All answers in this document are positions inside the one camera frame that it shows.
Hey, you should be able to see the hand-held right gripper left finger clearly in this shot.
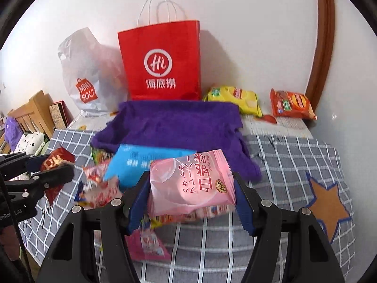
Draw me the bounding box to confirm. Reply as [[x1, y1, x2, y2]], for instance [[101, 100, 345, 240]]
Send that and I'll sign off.
[[35, 171, 152, 283]]

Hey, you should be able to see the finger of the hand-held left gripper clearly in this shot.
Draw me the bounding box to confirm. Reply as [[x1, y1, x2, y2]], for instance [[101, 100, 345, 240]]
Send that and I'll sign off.
[[4, 163, 75, 196], [0, 152, 51, 181]]

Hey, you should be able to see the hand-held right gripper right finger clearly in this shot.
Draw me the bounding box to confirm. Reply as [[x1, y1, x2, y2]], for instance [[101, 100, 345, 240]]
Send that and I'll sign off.
[[232, 172, 346, 283]]

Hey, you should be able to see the pink snack packet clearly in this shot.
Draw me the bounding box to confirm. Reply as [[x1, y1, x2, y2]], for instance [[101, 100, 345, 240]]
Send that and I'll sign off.
[[147, 149, 238, 216]]

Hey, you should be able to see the white floral pillow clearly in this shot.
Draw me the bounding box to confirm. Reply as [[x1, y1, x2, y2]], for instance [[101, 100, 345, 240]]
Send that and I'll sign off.
[[15, 131, 50, 157]]

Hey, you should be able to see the purple plush toy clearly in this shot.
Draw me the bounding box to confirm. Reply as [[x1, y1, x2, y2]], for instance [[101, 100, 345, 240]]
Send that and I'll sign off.
[[3, 116, 24, 152]]

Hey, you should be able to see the pink packet with white label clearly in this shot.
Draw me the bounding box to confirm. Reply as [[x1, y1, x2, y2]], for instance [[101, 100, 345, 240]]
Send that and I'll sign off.
[[125, 228, 172, 262]]

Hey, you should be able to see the red and white snack packet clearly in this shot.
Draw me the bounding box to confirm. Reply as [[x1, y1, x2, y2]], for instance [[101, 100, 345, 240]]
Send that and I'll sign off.
[[74, 162, 123, 210]]

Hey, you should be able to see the blue tissue pack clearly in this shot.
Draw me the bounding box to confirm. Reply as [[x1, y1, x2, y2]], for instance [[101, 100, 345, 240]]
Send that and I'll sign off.
[[103, 144, 195, 189]]

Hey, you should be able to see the green snack packet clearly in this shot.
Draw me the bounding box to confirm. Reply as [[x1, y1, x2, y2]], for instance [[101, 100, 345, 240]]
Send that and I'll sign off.
[[91, 147, 115, 166]]

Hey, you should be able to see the grey checked bedsheet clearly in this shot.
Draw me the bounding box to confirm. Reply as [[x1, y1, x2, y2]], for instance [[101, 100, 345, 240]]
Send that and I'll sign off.
[[18, 115, 355, 283]]

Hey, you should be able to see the patterned cardboard box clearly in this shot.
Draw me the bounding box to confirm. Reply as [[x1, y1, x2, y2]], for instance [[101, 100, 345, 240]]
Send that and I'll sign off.
[[49, 100, 74, 130]]

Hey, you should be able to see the purple towel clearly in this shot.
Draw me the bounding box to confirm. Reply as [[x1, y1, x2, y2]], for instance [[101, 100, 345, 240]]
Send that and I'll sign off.
[[91, 100, 262, 182]]

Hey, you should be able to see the yellow chip bag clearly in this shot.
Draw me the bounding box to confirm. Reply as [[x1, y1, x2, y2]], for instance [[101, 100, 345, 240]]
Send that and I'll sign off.
[[203, 86, 263, 118]]

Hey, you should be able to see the orange chip bag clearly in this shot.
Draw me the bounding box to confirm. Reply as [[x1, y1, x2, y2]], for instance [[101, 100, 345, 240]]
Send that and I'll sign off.
[[270, 88, 318, 121]]

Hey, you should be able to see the white plastic bag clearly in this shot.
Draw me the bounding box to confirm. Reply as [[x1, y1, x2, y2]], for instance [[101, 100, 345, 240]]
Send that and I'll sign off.
[[57, 27, 130, 115]]

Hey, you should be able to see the red paper bag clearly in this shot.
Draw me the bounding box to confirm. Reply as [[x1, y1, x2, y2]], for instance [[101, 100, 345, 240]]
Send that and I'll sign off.
[[118, 0, 201, 101]]

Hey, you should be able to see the brown wooden door frame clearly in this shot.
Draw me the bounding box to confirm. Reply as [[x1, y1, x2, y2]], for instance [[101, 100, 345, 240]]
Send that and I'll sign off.
[[305, 0, 336, 112]]

